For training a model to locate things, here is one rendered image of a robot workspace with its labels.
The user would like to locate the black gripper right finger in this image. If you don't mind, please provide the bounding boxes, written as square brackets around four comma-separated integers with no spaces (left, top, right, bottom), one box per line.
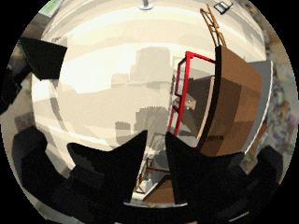
[164,132,246,205]

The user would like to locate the black glasses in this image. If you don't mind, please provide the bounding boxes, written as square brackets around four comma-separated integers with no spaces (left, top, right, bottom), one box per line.
[214,1,233,14]

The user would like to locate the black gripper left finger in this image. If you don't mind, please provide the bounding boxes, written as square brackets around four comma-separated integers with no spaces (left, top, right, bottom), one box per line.
[67,131,147,204]

